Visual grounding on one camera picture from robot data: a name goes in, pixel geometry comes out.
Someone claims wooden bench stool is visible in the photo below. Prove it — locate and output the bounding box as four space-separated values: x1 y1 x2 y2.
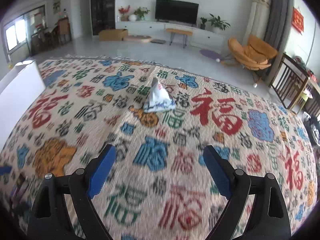
165 28 193 48

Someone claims dark wooden chair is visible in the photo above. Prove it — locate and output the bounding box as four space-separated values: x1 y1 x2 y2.
271 54 319 117

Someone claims purple floor mat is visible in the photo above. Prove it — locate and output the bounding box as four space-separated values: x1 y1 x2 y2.
200 49 222 62

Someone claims silver white snack bag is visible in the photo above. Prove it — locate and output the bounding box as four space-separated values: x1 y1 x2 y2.
143 77 176 113

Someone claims orange lounge chair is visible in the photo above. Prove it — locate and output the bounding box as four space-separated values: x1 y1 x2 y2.
228 34 278 71

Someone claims dark tall cabinet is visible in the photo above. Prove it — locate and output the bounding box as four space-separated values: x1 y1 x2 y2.
91 0 115 36

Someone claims white storage box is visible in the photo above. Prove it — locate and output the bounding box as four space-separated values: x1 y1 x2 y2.
1 60 46 148

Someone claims black television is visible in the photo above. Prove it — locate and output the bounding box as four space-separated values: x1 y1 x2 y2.
155 0 199 25

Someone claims cardboard box on floor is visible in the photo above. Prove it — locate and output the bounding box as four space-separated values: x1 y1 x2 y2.
98 29 129 41

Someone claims white tv cabinet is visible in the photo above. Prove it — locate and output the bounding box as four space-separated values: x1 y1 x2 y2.
116 21 225 52

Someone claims round cat scratcher bed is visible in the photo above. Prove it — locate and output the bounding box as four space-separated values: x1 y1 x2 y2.
123 35 153 43

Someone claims small potted plant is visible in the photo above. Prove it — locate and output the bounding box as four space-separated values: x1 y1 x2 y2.
200 17 208 30

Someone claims red wall hanging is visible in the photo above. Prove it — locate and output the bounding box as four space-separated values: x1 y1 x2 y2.
292 8 304 34

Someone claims green plant left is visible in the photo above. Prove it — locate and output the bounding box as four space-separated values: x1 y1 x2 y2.
133 7 150 21

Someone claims red flower decoration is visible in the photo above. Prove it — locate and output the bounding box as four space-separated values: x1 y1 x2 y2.
118 5 131 21

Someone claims green potted plant right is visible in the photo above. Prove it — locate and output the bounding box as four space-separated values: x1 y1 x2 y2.
208 14 231 34

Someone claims grey curtain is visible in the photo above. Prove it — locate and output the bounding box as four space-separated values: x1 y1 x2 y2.
264 0 294 51

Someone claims patterned woven table cloth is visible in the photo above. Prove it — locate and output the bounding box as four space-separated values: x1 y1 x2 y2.
1 57 318 239

